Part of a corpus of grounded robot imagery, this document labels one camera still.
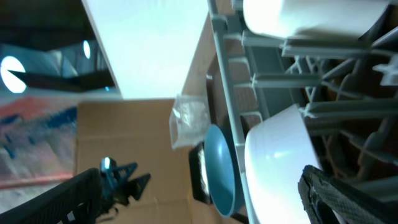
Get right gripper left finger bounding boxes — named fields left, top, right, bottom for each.
left=1, top=168, right=102, bottom=224

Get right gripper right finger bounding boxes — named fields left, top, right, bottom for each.
left=298, top=165, right=397, bottom=224

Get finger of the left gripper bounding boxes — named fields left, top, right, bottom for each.
left=99, top=157, right=151, bottom=205

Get pink bowl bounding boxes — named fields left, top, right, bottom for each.
left=244, top=105, right=321, bottom=224

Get dark blue plate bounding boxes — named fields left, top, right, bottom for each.
left=204, top=124, right=245, bottom=217

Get light blue bowl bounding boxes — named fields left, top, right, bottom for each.
left=243, top=0, right=390, bottom=40

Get clear plastic waste bin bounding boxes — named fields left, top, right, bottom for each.
left=169, top=95, right=211, bottom=150

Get grey dishwasher rack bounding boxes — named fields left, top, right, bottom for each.
left=208, top=0, right=397, bottom=223

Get cardboard box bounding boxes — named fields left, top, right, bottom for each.
left=74, top=100, right=235, bottom=224

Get black rectangular tray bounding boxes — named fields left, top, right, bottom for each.
left=188, top=142, right=213, bottom=205

